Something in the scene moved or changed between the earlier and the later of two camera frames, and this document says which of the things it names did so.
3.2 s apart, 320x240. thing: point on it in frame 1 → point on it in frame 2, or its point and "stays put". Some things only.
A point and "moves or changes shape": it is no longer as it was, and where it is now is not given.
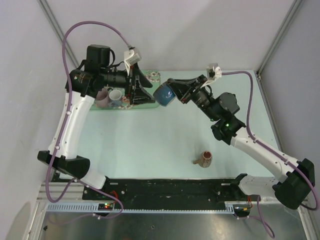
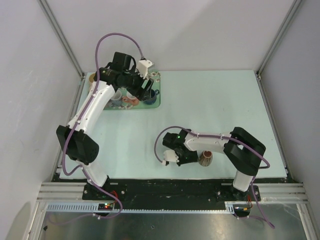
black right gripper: x=185 y=92 → x=194 y=159
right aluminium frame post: x=296 y=4 stays put
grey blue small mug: x=115 y=99 stays put
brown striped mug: x=205 y=160 stays put
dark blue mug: x=163 y=94 moves or changes shape
